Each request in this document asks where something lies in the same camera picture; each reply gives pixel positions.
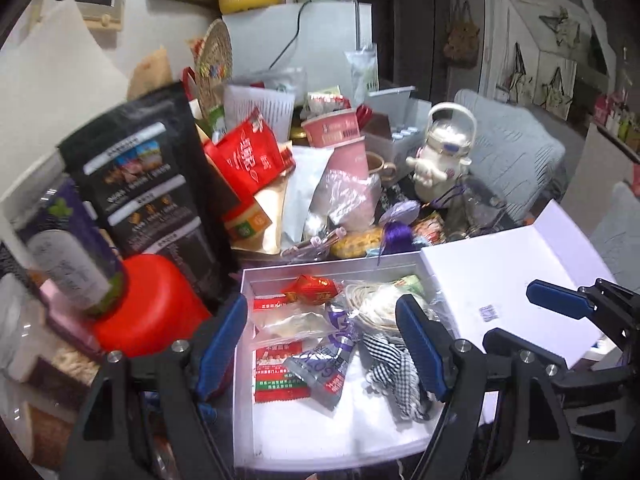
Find brown tote bag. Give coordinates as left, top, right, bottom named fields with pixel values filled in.
left=442, top=0, right=481, bottom=68

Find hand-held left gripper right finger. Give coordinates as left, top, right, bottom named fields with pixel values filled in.
left=395, top=295, right=581, bottom=480

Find black stand-up pouch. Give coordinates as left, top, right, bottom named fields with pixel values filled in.
left=57, top=81, right=236, bottom=306

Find black white gingham lace cloth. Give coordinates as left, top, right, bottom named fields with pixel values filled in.
left=345, top=280, right=433, bottom=423

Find gold foil pouch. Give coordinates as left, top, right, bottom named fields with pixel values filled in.
left=235, top=180, right=296, bottom=256

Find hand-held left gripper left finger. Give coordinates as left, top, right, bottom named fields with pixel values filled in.
left=60, top=294, right=249, bottom=480

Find lavender cardboard box with lid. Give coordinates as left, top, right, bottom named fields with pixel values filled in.
left=232, top=199, right=618, bottom=471

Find green snack packet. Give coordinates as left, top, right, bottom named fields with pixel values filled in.
left=395, top=275, right=426, bottom=301

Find cluster of clear plastic jars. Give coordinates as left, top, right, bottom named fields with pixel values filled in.
left=0, top=175, right=126, bottom=461

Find black power cable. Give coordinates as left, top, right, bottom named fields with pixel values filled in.
left=270, top=2, right=311, bottom=71

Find white foam board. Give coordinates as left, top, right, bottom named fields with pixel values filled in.
left=0, top=0, right=131, bottom=196

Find red foil bag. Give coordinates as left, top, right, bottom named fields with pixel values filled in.
left=204, top=107, right=296, bottom=196

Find plain white pouch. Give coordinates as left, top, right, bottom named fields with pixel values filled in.
left=282, top=147, right=333, bottom=246

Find star-shaped bag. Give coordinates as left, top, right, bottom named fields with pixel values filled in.
left=539, top=7, right=583, bottom=51

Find round woven fan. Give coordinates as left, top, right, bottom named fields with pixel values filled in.
left=194, top=19, right=233, bottom=111

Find white astronaut water bottle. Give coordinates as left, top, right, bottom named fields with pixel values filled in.
left=405, top=102, right=478, bottom=203

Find white tote bag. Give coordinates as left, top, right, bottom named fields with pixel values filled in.
left=495, top=42, right=533, bottom=103
left=532, top=57, right=578, bottom=121

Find yellow snack packet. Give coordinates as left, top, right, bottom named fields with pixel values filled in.
left=330, top=227, right=383, bottom=259

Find purple silver snack packet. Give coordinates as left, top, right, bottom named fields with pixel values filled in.
left=284, top=305, right=358, bottom=411

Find white printed papers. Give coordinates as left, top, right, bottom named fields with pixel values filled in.
left=222, top=84, right=296, bottom=141

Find white mini fridge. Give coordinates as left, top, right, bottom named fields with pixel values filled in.
left=222, top=1, right=373, bottom=106

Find white and green pouch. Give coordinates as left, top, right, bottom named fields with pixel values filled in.
left=345, top=45, right=380, bottom=106

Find clear zip bag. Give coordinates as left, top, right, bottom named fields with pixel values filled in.
left=260, top=310, right=331, bottom=341

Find row of bottles on counter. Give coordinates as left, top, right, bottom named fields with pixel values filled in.
left=592, top=90, right=640, bottom=151

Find brown kraft paper bag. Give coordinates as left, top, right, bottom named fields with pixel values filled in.
left=127, top=46, right=173, bottom=101

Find clear glass cup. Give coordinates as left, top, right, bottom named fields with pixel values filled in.
left=445, top=180, right=506, bottom=241

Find large red snack packet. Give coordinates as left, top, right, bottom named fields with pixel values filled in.
left=252, top=295, right=307, bottom=403

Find pink instant noodle cup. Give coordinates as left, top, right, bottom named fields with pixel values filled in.
left=301, top=107, right=363, bottom=148

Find purple tassel sachet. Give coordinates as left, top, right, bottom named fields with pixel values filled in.
left=377, top=200, right=421, bottom=256

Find small red candy packet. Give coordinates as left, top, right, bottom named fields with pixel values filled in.
left=284, top=275, right=343, bottom=306

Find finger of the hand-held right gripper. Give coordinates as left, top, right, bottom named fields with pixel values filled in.
left=547, top=360, right=640, bottom=461
left=526, top=280, right=640, bottom=346

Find beige mug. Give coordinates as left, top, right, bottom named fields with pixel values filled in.
left=367, top=152, right=398, bottom=183

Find red plastic canister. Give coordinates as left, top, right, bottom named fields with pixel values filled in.
left=92, top=254, right=213, bottom=358

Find grey storage box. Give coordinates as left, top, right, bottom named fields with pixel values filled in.
left=362, top=86, right=432, bottom=161

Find grey padded chair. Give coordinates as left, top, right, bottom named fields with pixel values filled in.
left=590, top=182, right=640, bottom=281
left=452, top=89, right=566, bottom=221

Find pink tumbler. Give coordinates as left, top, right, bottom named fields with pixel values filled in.
left=327, top=141, right=371, bottom=181

